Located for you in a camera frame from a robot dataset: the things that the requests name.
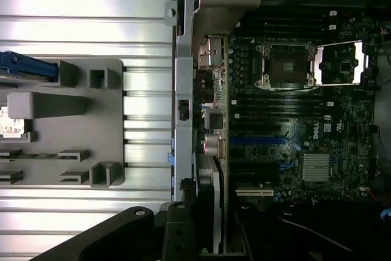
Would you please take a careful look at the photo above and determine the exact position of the white expansion slot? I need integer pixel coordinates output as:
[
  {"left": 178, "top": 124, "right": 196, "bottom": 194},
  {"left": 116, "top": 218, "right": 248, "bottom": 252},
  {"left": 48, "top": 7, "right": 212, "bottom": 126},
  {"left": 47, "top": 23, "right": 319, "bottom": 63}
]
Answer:
[{"left": 235, "top": 188, "right": 275, "bottom": 198}]

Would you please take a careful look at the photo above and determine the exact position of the blue expansion slot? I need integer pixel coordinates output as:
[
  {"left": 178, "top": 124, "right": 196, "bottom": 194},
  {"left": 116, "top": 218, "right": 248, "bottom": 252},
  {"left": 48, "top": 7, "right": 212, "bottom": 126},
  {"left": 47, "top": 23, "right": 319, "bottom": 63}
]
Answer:
[{"left": 228, "top": 136, "right": 285, "bottom": 147}]

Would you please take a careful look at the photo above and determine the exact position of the silver chipset heatsink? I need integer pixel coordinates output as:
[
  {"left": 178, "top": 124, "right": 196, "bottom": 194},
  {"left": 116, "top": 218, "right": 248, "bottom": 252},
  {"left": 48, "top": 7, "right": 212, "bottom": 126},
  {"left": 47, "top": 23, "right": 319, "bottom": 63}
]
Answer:
[{"left": 303, "top": 152, "right": 333, "bottom": 182}]

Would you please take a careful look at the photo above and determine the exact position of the grey parts rack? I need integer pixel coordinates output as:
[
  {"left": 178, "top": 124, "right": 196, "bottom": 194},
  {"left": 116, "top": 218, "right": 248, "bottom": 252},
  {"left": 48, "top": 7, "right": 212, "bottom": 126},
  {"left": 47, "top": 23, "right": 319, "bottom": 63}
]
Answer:
[{"left": 0, "top": 57, "right": 125, "bottom": 189}]

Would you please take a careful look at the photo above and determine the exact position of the open black PC case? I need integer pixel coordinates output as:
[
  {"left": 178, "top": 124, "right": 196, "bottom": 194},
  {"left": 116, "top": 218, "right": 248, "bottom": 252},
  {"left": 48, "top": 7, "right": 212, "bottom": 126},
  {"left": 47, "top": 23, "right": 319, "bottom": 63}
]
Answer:
[{"left": 161, "top": 0, "right": 391, "bottom": 261}]

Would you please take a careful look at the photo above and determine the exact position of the green Dell motherboard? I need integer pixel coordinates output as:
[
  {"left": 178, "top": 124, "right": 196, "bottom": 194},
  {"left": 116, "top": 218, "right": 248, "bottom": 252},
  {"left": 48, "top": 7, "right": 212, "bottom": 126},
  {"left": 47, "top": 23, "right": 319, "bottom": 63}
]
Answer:
[{"left": 198, "top": 10, "right": 380, "bottom": 213}]

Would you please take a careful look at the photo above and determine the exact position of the loose green RAM stick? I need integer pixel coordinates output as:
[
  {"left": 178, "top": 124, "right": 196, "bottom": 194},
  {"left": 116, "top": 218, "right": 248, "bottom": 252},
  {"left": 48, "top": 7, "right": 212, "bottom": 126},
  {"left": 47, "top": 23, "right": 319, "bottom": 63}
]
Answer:
[{"left": 0, "top": 150, "right": 81, "bottom": 160}]

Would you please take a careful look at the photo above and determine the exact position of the CPU socket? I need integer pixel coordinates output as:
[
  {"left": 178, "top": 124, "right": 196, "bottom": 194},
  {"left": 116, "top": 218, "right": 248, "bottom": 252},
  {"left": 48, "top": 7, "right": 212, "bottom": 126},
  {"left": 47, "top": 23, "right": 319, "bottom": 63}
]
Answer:
[{"left": 255, "top": 40, "right": 318, "bottom": 90}]

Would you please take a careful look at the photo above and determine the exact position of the metal socket cover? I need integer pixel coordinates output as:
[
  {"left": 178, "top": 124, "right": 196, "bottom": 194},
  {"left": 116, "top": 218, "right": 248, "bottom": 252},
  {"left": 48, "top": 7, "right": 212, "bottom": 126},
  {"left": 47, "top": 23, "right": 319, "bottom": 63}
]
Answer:
[{"left": 314, "top": 40, "right": 370, "bottom": 87}]

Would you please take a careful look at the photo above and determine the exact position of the silver hard disk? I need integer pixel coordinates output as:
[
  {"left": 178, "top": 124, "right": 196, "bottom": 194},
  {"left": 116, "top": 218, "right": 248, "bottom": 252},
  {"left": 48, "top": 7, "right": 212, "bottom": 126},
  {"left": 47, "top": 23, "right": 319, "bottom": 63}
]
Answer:
[{"left": 0, "top": 105, "right": 26, "bottom": 138}]

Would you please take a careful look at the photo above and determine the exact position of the blue disk caddy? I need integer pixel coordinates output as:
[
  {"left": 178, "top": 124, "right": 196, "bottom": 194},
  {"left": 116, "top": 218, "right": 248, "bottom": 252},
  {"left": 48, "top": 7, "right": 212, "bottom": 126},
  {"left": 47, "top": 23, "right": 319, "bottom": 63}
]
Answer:
[{"left": 0, "top": 50, "right": 59, "bottom": 83}]

